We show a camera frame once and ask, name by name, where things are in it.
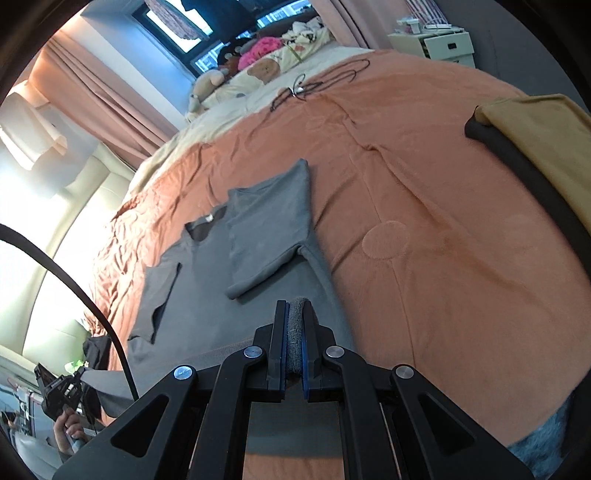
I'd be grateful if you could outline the hanging patterned garment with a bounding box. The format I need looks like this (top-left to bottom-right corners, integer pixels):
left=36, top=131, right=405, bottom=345
left=144, top=0, right=208, bottom=40

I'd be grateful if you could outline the beige plush toy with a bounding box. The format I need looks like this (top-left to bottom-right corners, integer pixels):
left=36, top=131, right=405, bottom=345
left=185, top=68, right=229, bottom=123

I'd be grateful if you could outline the black folded garment with print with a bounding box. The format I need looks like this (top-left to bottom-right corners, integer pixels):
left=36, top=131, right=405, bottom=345
left=82, top=335, right=111, bottom=370

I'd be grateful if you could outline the pink curtain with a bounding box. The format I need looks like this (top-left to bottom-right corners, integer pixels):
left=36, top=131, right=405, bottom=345
left=311, top=0, right=410, bottom=49
left=29, top=38, right=178, bottom=169

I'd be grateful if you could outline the striped bag on cabinet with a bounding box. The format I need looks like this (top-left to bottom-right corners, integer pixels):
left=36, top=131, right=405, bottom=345
left=406, top=0, right=448, bottom=25

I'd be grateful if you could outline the right pink curtain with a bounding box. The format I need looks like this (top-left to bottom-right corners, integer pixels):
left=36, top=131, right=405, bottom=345
left=311, top=0, right=410, bottom=49

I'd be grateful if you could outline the bear print cream quilt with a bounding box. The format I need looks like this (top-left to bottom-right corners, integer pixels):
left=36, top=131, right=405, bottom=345
left=204, top=16, right=332, bottom=110

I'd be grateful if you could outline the black camera cable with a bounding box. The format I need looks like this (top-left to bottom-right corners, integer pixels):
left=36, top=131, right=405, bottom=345
left=0, top=222, right=140, bottom=401

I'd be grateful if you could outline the orange bed blanket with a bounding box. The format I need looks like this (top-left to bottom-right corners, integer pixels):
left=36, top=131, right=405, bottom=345
left=87, top=48, right=588, bottom=480

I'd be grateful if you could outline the cream bed sheet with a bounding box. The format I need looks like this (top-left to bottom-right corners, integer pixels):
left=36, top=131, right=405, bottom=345
left=124, top=41, right=365, bottom=201

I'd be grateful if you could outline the hanging black coat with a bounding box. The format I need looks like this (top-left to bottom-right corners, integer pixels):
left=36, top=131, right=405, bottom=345
left=181, top=0, right=256, bottom=37

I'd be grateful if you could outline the hanging white shirt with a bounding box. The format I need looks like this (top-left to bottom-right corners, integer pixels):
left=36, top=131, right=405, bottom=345
left=1, top=93, right=68, bottom=171

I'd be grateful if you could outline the cream padded headboard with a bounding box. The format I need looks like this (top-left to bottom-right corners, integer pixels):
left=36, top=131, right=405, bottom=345
left=1, top=144, right=133, bottom=373

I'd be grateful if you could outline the left pink curtain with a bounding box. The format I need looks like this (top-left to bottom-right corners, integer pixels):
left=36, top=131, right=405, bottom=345
left=29, top=38, right=178, bottom=169

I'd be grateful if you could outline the pink fluffy item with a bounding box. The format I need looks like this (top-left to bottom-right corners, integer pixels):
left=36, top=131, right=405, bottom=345
left=238, top=37, right=283, bottom=71

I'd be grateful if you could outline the person left hand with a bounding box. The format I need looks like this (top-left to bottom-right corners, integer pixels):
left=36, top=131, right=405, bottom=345
left=53, top=407, right=90, bottom=463

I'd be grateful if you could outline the blue cartoon bed skirt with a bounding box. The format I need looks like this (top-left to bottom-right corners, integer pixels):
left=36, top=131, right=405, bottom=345
left=508, top=399, right=570, bottom=479

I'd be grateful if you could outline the white bedside drawer cabinet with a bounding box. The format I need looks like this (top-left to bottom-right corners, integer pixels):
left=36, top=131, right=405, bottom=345
left=388, top=27, right=476, bottom=68

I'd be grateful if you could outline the black cable on bed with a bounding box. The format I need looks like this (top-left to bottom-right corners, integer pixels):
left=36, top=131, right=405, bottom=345
left=268, top=56, right=373, bottom=113

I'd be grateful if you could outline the grey t-shirt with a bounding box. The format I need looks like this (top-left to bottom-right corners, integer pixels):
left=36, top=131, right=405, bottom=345
left=80, top=158, right=356, bottom=459

